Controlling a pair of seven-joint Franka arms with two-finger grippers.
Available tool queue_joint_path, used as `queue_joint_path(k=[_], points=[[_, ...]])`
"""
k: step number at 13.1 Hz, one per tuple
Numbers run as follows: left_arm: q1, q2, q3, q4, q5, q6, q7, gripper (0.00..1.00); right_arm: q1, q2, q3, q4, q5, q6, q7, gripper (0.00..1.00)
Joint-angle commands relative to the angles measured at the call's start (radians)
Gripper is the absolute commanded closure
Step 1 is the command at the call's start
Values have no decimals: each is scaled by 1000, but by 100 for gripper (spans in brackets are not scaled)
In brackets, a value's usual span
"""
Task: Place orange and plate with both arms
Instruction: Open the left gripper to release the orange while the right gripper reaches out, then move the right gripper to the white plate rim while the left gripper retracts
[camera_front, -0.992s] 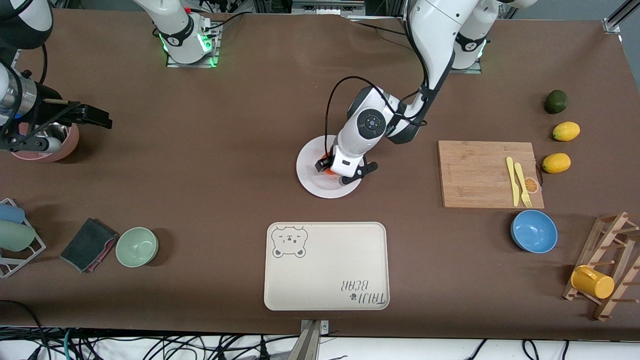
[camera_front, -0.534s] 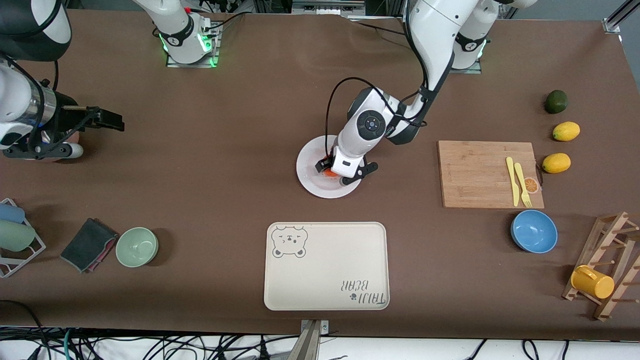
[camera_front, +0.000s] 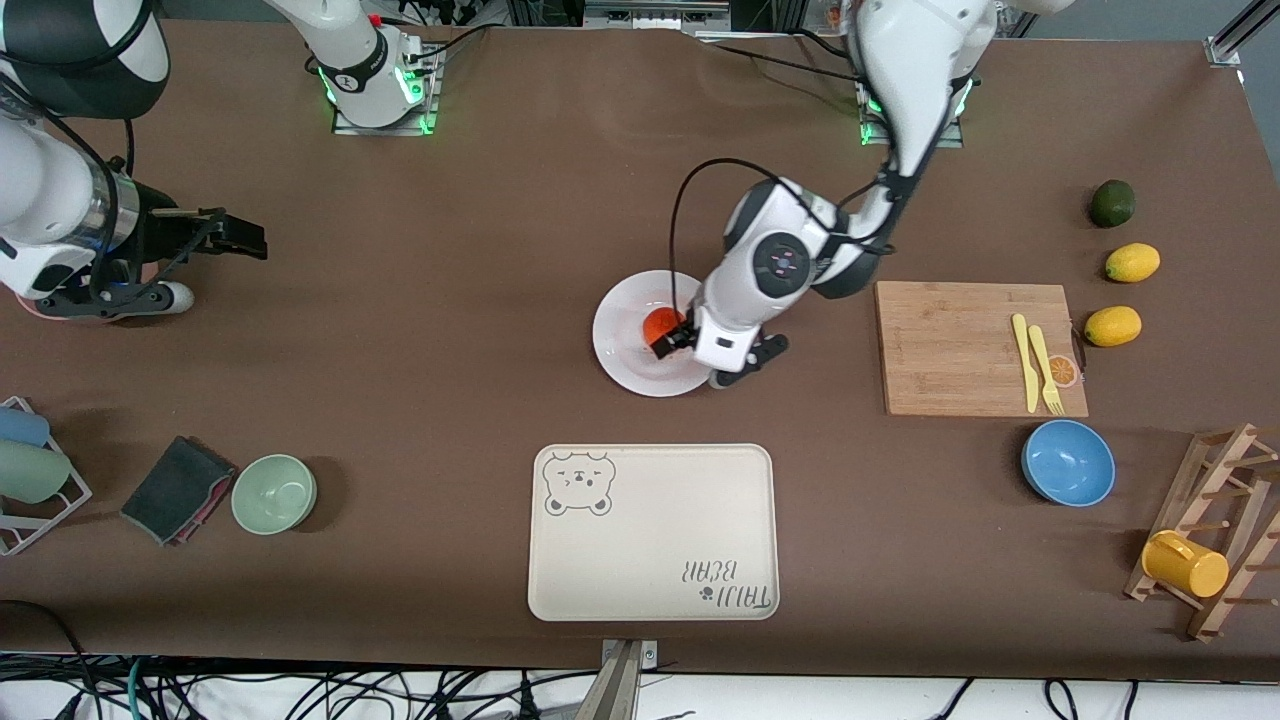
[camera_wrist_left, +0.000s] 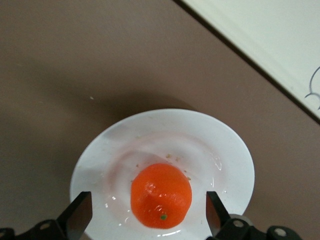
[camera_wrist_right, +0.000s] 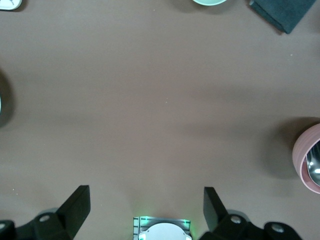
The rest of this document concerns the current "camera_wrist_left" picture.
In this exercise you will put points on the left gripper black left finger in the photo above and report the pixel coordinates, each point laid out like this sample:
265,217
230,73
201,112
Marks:
75,217

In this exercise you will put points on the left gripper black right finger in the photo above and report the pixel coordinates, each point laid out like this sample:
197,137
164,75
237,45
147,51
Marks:
220,222

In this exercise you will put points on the orange mandarin fruit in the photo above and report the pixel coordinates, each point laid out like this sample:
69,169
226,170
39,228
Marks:
161,195

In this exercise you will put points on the white round plate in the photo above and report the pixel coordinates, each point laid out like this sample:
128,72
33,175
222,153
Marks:
162,135

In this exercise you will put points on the brown table cover sheet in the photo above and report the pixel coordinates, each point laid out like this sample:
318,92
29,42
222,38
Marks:
75,62

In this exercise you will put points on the cream bear print tray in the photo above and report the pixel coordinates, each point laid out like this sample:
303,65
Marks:
275,37

